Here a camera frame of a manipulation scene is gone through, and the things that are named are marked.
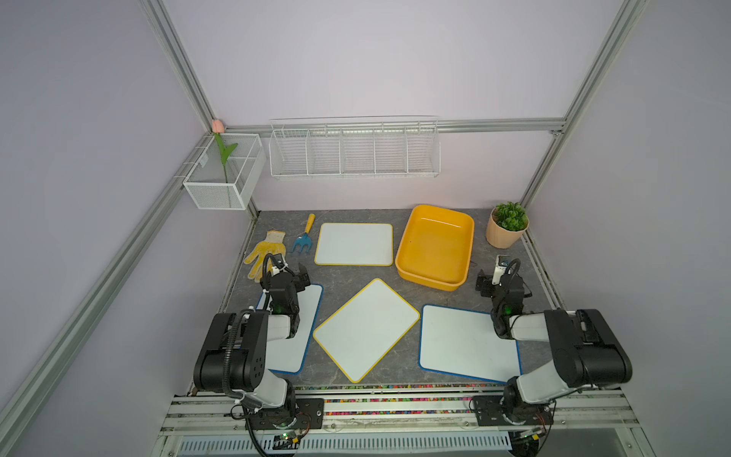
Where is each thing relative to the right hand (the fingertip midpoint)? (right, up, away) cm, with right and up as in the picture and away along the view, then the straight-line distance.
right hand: (495, 270), depth 94 cm
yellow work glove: (-80, +8, +16) cm, 82 cm away
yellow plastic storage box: (-17, +7, +15) cm, 24 cm away
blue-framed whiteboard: (-12, -22, -5) cm, 26 cm away
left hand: (-69, +1, -2) cm, 69 cm away
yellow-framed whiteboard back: (-48, +8, +15) cm, 51 cm away
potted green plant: (+7, +16, +7) cm, 18 cm away
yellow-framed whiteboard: (-43, -18, -5) cm, 47 cm away
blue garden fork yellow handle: (-68, +10, +18) cm, 71 cm away
